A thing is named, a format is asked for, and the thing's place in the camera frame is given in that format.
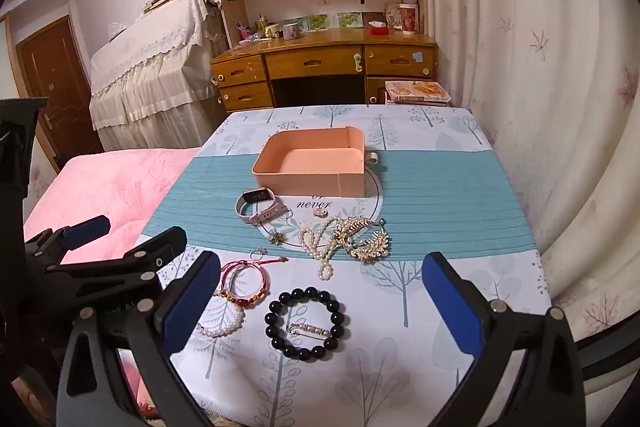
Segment lace covered piano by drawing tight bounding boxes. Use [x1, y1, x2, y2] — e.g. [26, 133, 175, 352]
[89, 0, 226, 152]

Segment red string bracelet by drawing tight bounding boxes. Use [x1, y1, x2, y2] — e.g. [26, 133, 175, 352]
[221, 256, 290, 299]

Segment tree print tablecloth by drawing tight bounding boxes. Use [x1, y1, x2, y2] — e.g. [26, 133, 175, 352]
[135, 104, 553, 427]

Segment white pearl bracelet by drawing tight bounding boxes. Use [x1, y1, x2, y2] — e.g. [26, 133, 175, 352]
[195, 294, 247, 339]

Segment pearl safety pin brooch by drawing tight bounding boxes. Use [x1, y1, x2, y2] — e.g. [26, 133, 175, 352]
[286, 322, 332, 339]

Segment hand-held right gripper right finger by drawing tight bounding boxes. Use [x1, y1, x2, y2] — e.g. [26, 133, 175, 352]
[421, 251, 587, 427]

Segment cream leaf print curtain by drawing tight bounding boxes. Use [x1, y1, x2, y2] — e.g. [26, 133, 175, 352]
[417, 0, 640, 408]

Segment smartwatch with lilac band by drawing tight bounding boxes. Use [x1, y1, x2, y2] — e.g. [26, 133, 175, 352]
[235, 188, 291, 227]

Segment floral canister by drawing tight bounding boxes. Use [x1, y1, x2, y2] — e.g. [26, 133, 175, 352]
[398, 3, 420, 35]

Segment wooden desk with drawers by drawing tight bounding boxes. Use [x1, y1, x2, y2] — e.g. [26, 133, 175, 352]
[210, 32, 438, 112]

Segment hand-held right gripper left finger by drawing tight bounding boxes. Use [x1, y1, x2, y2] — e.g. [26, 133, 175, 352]
[56, 250, 222, 427]

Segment brown wooden door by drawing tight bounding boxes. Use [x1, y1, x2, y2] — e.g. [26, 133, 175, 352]
[15, 16, 103, 160]

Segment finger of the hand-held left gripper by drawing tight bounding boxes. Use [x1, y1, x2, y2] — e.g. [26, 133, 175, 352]
[24, 215, 112, 265]
[46, 226, 189, 313]

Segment black bead bracelet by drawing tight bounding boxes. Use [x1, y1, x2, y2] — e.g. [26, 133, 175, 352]
[265, 287, 348, 362]

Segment pink blanket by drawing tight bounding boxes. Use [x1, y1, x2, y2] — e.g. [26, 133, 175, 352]
[22, 147, 203, 268]

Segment red gold bead bracelet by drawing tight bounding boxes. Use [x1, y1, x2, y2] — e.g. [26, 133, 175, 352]
[219, 286, 269, 309]

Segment pink storage box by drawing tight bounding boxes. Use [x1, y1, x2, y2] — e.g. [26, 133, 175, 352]
[251, 126, 367, 198]

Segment white pearl necklace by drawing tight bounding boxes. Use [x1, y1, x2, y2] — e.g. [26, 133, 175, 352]
[298, 216, 351, 282]

